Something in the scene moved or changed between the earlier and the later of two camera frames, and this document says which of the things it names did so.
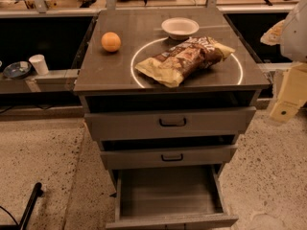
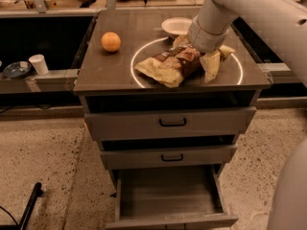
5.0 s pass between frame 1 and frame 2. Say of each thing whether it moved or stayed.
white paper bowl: stayed
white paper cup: stayed
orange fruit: stayed
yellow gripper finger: moved
